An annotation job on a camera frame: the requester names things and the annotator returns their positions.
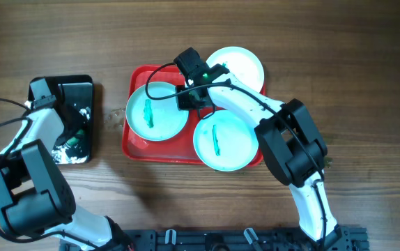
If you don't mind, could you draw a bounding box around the white plate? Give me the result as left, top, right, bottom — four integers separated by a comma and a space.
206, 47, 265, 92
125, 86, 189, 142
193, 110, 259, 172

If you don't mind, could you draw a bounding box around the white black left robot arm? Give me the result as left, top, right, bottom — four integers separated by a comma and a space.
0, 75, 135, 250

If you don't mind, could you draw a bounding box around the green yellow scrub sponge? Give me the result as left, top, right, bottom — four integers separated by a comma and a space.
66, 129, 85, 147

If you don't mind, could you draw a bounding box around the red plastic tray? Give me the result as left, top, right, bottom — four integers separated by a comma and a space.
121, 65, 263, 167

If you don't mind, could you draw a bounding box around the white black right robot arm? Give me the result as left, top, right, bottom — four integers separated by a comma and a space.
176, 62, 337, 245

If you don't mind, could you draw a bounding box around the black soapy water tray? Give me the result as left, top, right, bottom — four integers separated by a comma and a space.
28, 75, 94, 165

